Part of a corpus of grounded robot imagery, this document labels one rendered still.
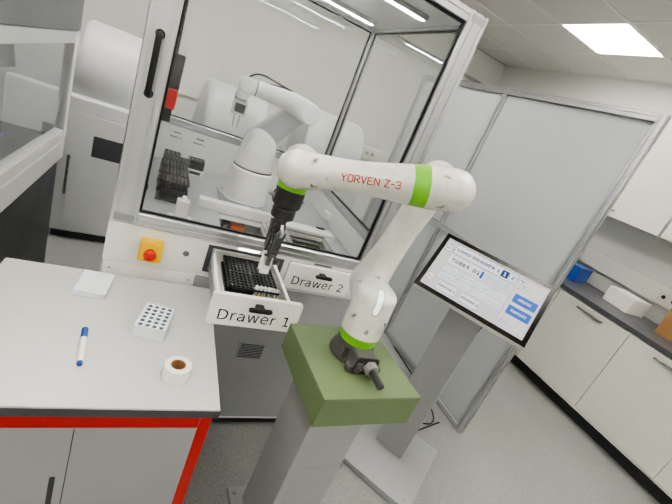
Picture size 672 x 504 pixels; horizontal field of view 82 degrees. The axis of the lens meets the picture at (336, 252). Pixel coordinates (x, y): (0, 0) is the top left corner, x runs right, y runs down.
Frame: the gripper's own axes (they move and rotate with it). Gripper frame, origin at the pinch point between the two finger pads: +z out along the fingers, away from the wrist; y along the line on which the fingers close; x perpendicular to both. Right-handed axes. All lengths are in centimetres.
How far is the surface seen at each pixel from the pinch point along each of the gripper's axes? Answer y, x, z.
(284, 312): 11.0, 8.1, 11.0
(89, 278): -11, -49, 23
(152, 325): 11.9, -29.3, 21.2
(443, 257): -21, 87, -11
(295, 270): -19.3, 19.0, 9.7
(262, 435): -18, 34, 100
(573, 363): -51, 290, 57
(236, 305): 11.0, -7.7, 11.0
